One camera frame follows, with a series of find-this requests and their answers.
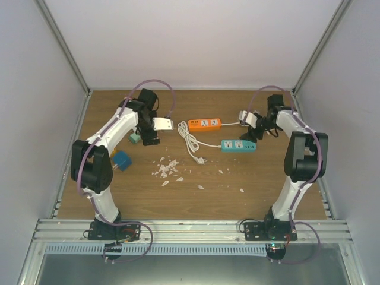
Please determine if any aluminium front rail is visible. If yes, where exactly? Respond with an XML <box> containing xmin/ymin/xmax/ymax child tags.
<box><xmin>32</xmin><ymin>219</ymin><xmax>353</xmax><ymax>244</ymax></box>

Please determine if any light green plug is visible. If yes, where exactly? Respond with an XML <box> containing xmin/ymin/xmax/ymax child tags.
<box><xmin>128</xmin><ymin>133</ymin><xmax>141</xmax><ymax>144</ymax></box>

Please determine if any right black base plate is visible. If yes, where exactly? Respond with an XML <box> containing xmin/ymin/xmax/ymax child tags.
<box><xmin>238</xmin><ymin>219</ymin><xmax>298</xmax><ymax>242</ymax></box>

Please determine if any teal power strip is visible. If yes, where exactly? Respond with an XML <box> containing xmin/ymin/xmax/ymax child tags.
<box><xmin>221</xmin><ymin>140</ymin><xmax>257</xmax><ymax>153</ymax></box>

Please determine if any blue cube adapter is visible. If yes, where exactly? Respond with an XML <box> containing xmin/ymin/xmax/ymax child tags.
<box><xmin>112</xmin><ymin>151</ymin><xmax>132</xmax><ymax>172</ymax></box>

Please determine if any yellow cube adapter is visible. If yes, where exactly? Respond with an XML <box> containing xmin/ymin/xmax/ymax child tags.
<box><xmin>110</xmin><ymin>148</ymin><xmax>118</xmax><ymax>157</ymax></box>

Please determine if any left aluminium frame post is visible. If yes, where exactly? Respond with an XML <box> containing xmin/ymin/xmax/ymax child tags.
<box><xmin>34</xmin><ymin>0</ymin><xmax>91</xmax><ymax>96</ymax></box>

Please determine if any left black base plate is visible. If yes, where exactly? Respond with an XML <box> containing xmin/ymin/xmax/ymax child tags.
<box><xmin>83</xmin><ymin>219</ymin><xmax>141</xmax><ymax>242</ymax></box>

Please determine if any right aluminium frame post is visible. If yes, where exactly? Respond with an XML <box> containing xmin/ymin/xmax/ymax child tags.
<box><xmin>292</xmin><ymin>0</ymin><xmax>352</xmax><ymax>97</ymax></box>

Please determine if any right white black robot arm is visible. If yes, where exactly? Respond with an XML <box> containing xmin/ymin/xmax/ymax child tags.
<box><xmin>239</xmin><ymin>94</ymin><xmax>328</xmax><ymax>240</ymax></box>

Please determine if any grey slotted cable duct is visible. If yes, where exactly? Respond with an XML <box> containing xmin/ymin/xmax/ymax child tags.
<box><xmin>45</xmin><ymin>243</ymin><xmax>267</xmax><ymax>257</ymax></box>

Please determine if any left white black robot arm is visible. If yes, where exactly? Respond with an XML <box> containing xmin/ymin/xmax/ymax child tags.
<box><xmin>71</xmin><ymin>88</ymin><xmax>160</xmax><ymax>240</ymax></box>

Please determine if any white cord of teal strip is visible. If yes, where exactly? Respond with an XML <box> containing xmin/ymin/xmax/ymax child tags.
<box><xmin>177</xmin><ymin>120</ymin><xmax>222</xmax><ymax>166</ymax></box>

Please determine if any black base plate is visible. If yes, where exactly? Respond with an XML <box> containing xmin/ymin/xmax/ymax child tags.
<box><xmin>83</xmin><ymin>219</ymin><xmax>141</xmax><ymax>242</ymax></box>
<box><xmin>238</xmin><ymin>219</ymin><xmax>298</xmax><ymax>242</ymax></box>

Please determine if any orange power strip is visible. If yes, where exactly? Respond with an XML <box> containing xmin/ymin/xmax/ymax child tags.
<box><xmin>188</xmin><ymin>118</ymin><xmax>221</xmax><ymax>132</ymax></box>

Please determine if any aluminium frame post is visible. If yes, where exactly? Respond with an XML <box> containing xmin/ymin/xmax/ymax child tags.
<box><xmin>292</xmin><ymin>0</ymin><xmax>352</xmax><ymax>97</ymax></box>
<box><xmin>34</xmin><ymin>0</ymin><xmax>91</xmax><ymax>96</ymax></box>

